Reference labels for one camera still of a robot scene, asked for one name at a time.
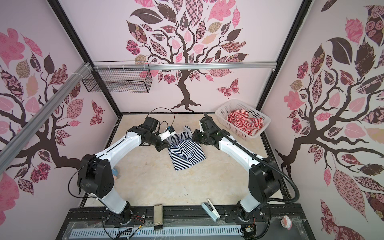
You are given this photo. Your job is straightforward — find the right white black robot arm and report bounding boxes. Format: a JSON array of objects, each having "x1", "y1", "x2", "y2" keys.
[{"x1": 193, "y1": 114, "x2": 282, "y2": 221}]

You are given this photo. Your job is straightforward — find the white plastic laundry basket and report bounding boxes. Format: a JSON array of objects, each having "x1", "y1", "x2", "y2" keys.
[{"x1": 215, "y1": 99, "x2": 271, "y2": 140}]

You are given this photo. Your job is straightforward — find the plush doll striped hat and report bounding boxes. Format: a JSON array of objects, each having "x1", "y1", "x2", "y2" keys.
[{"x1": 112, "y1": 168, "x2": 119, "y2": 180}]

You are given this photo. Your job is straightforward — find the navy white striped tank top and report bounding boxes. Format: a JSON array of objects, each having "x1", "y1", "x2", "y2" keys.
[{"x1": 167, "y1": 126, "x2": 207, "y2": 171}]

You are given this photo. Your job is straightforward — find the silver left aluminium bar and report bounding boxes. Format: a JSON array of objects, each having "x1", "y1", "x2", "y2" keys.
[{"x1": 1, "y1": 63, "x2": 91, "y2": 173}]

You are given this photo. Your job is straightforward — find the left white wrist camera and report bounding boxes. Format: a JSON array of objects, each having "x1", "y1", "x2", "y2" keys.
[{"x1": 159, "y1": 126, "x2": 176, "y2": 141}]

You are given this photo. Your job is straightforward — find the silver rear aluminium bar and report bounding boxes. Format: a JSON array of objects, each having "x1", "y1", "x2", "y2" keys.
[{"x1": 93, "y1": 62, "x2": 277, "y2": 71}]

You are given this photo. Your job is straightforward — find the black wire mesh basket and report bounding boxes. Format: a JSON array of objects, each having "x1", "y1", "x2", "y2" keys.
[{"x1": 82, "y1": 60, "x2": 153, "y2": 93}]

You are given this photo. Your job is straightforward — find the silver aluminium bar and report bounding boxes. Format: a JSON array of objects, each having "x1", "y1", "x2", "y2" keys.
[
  {"x1": 93, "y1": 62, "x2": 277, "y2": 71},
  {"x1": 1, "y1": 63, "x2": 91, "y2": 173}
]

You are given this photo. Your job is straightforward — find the white stapler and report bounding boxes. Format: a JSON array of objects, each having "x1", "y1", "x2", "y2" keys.
[{"x1": 201, "y1": 199, "x2": 220, "y2": 222}]

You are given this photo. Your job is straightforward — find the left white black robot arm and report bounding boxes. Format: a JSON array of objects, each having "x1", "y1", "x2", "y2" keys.
[{"x1": 77, "y1": 117, "x2": 176, "y2": 215}]

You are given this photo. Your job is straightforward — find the pink white small toy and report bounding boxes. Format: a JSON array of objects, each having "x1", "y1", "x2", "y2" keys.
[{"x1": 281, "y1": 215, "x2": 293, "y2": 230}]

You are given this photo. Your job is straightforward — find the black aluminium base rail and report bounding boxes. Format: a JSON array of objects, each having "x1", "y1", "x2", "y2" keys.
[{"x1": 65, "y1": 204, "x2": 306, "y2": 224}]

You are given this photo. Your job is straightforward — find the grey rectangular block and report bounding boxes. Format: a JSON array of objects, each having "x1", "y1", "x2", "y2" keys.
[{"x1": 154, "y1": 205, "x2": 164, "y2": 231}]

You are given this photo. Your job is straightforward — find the red white striped tank top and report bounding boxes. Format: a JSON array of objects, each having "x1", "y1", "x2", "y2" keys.
[{"x1": 226, "y1": 109, "x2": 264, "y2": 137}]

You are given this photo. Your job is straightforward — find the white slotted cable duct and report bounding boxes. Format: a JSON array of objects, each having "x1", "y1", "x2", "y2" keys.
[{"x1": 67, "y1": 226, "x2": 243, "y2": 240}]

